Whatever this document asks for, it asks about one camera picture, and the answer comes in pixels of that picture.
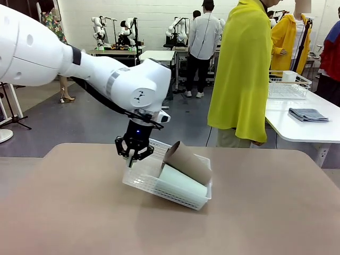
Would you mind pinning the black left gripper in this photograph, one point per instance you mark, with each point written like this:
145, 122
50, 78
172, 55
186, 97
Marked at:
136, 135

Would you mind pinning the white perforated plastic basket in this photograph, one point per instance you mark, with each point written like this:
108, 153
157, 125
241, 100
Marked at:
164, 192

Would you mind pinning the brown plastic cup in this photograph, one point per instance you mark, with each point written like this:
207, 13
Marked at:
190, 164

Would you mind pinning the mint green plastic cup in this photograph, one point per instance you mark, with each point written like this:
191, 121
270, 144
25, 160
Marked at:
183, 186

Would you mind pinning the blue-grey towel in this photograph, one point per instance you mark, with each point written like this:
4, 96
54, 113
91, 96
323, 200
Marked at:
308, 114

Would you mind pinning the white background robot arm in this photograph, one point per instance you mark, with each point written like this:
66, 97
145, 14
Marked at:
127, 32
176, 27
97, 33

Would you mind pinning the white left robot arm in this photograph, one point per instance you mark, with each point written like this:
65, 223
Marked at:
40, 55

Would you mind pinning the person's right hand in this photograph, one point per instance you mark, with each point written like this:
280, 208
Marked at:
258, 143

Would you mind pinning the small white background table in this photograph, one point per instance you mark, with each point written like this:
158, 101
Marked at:
159, 55

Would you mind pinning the grey background workbench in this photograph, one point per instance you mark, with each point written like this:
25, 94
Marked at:
117, 51

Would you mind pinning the white round floor base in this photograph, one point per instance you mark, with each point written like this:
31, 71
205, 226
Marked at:
5, 135

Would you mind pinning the sign board on tripod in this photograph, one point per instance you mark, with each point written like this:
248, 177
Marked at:
12, 106

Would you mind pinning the person in yellow cape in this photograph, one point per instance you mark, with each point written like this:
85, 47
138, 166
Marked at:
241, 74

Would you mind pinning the person in white shirt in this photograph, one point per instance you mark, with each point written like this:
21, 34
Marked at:
204, 37

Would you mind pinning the dark-haired background person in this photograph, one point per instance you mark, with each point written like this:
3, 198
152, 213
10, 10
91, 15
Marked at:
196, 13

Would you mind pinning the mannequin in floral shirt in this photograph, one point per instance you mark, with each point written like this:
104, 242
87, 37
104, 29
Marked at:
53, 21

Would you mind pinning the large white table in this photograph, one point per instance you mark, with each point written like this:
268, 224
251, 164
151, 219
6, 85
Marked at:
305, 130

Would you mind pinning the mannequin in yellow hoodie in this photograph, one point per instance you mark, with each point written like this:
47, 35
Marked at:
285, 37

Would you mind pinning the person in red-blue jacket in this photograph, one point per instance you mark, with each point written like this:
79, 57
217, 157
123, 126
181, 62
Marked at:
330, 58

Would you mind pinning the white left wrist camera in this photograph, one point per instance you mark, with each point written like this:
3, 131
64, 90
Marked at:
165, 117

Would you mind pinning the black camera stand pole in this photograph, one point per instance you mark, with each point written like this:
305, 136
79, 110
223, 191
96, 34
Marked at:
302, 45

